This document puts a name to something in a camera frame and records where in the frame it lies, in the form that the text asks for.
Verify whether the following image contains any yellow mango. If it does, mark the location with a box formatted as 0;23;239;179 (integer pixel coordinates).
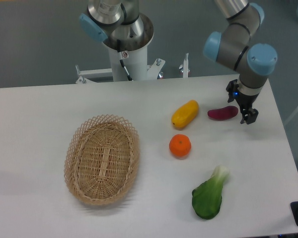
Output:
171;100;199;129

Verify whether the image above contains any purple sweet potato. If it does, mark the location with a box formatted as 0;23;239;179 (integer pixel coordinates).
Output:
207;106;239;121

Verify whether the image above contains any green bok choy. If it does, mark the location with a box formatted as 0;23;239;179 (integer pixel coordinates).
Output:
191;165;229;220

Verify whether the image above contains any white metal base frame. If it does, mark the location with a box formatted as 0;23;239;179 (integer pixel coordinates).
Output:
75;53;190;84

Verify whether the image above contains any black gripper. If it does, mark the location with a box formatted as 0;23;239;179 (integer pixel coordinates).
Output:
226;79;261;124

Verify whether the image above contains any black cable on pedestal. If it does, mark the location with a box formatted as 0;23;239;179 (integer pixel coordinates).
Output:
116;39;134;81

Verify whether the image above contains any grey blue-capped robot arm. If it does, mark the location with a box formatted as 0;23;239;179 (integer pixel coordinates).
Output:
79;0;278;124

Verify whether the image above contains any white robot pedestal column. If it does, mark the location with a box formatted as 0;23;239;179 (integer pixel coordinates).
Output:
101;14;155;82

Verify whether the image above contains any orange tangerine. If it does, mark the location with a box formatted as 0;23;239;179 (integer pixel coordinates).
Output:
169;134;192;158

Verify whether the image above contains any woven wicker basket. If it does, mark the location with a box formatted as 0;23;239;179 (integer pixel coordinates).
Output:
64;115;140;206

